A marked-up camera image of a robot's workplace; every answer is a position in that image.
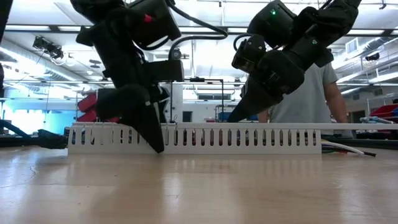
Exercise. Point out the black ceiling camera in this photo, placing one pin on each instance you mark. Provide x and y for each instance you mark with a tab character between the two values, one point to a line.
51	49
372	56
176	53

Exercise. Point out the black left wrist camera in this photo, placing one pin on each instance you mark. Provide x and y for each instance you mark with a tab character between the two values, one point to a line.
166	71

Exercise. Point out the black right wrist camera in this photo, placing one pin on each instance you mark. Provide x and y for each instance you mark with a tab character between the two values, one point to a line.
248	54

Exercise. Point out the black aluminium table frame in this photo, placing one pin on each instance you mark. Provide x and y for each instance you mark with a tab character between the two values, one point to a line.
373	143

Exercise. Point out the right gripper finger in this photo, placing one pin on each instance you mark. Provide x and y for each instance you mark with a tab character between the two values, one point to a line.
255	99

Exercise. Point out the red storage bins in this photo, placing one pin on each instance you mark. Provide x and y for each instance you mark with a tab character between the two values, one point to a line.
87	104

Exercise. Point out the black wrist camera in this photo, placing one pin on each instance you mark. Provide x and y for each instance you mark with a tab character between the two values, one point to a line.
166	71
248	54

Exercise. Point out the white air vent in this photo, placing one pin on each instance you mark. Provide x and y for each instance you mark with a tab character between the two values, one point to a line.
352	46

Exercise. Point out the white square column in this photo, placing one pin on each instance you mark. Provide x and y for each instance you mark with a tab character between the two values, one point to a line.
177	105

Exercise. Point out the long ceiling light bar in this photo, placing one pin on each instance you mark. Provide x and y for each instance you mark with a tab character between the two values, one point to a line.
31	29

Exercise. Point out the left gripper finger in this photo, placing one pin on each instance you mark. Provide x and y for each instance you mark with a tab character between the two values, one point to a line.
136	109
161	99

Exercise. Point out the person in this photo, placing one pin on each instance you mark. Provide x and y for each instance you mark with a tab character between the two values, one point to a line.
308	102

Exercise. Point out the grey tubular robot arm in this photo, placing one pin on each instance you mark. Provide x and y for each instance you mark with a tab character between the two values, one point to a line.
373	120

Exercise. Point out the thin black metal frame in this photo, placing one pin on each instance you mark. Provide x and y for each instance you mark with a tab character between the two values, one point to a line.
197	80

